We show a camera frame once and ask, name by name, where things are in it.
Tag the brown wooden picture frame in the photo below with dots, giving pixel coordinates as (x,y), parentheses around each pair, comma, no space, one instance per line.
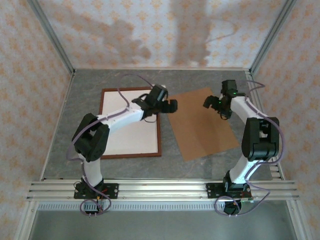
(130,155)

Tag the sea and tree photo print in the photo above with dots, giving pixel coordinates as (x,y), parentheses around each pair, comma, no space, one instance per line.
(140,140)

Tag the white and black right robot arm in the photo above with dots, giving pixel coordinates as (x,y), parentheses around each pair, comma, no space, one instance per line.
(260,145)

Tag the aluminium frame post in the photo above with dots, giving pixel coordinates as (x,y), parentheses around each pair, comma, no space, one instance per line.
(27,220)
(271,37)
(55,40)
(298,220)

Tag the brown fibreboard backing board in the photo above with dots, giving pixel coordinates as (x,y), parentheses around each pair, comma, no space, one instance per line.
(205,130)

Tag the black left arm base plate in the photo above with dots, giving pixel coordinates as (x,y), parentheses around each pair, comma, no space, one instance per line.
(112,191)

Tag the black connector box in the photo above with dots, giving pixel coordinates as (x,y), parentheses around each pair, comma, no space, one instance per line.
(91,207)
(231,207)

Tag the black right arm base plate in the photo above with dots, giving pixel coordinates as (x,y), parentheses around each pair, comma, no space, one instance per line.
(213,191)

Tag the grey metal sheet panel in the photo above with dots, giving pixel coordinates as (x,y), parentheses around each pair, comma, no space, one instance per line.
(162,225)

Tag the aluminium mounting rail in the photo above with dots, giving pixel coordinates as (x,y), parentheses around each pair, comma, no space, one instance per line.
(162,191)

